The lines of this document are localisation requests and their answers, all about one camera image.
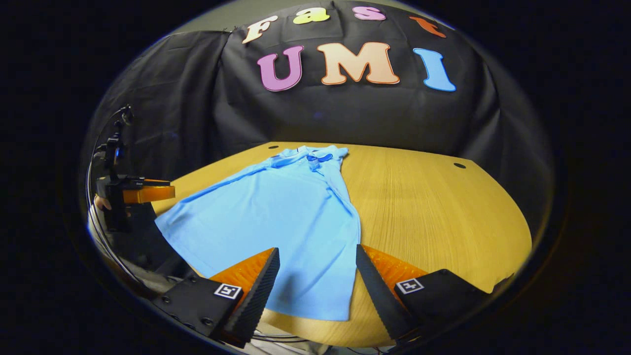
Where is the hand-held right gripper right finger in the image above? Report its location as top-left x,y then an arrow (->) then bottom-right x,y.
356,244 -> 494,343

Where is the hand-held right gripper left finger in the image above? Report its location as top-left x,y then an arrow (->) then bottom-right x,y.
153,248 -> 280,348

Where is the light blue T-shirt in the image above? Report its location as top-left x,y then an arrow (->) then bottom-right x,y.
154,145 -> 362,322

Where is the black backdrop cloth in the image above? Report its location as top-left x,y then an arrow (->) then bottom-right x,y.
81,0 -> 555,222

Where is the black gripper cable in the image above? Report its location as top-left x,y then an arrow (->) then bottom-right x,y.
86,106 -> 148,291

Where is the thin black cable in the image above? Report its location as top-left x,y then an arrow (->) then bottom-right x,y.
254,333 -> 311,344

